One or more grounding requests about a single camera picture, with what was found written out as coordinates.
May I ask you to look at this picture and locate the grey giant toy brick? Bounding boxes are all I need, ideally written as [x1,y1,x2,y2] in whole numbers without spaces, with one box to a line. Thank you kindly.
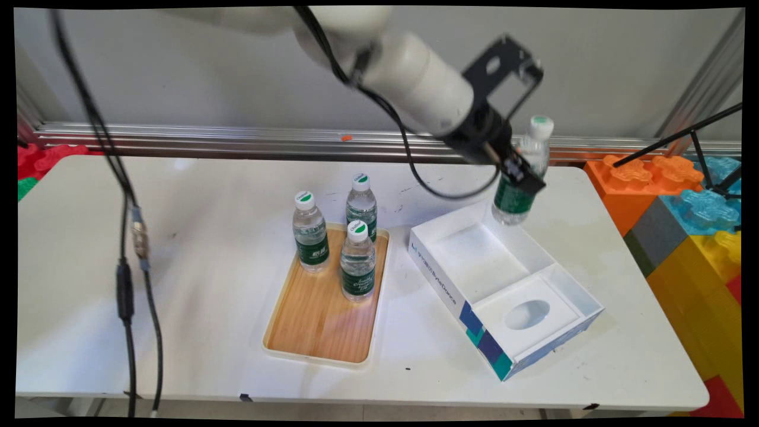
[623,196,692,279]

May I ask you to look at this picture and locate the aluminium frame rail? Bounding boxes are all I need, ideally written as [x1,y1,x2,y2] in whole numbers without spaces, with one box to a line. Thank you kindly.
[33,122,742,164]

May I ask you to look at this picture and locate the aluminium frame post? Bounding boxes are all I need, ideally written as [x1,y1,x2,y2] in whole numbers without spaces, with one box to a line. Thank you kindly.
[655,11,745,144]

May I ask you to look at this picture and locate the black cable with metal connector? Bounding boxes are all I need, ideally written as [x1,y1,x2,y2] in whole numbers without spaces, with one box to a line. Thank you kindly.
[129,202,165,418]

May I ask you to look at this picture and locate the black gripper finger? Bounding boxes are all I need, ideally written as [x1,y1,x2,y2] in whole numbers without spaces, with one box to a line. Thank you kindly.
[503,151,547,196]

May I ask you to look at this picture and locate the green label water bottle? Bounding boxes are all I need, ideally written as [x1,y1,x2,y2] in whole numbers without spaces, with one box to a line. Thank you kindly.
[340,220,377,302]
[292,190,330,273]
[346,173,378,243]
[491,114,556,227]

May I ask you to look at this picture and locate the blue giant toy brick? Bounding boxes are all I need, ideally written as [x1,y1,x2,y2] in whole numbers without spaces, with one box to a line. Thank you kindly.
[658,157,743,237]

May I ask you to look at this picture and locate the white open cardboard box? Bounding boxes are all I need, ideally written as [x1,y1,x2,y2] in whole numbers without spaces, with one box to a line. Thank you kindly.
[408,199,605,382]

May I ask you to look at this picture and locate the yellow giant toy brick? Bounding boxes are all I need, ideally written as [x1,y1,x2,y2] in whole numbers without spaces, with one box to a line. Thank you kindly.
[646,230,745,413]

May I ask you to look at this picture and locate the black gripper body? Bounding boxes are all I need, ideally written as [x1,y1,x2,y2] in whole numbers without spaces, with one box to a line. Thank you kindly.
[441,106,516,168]

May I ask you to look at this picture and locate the orange giant toy brick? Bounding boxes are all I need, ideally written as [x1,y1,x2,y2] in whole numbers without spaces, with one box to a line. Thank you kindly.
[583,154,706,238]

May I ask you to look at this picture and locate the thick black hanging cable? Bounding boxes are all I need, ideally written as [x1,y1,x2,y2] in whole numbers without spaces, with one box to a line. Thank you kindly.
[47,8,139,419]

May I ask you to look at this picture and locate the wooden tray with cream rim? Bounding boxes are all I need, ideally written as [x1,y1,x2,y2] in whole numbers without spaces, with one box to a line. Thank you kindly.
[262,222,391,369]

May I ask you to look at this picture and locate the red giant toy brick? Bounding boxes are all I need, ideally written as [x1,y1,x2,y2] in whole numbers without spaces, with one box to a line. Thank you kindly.
[687,375,745,419]
[17,143,91,181]

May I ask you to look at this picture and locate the black tripod stand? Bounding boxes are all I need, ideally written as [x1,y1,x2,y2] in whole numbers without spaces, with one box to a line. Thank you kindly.
[612,103,744,200]

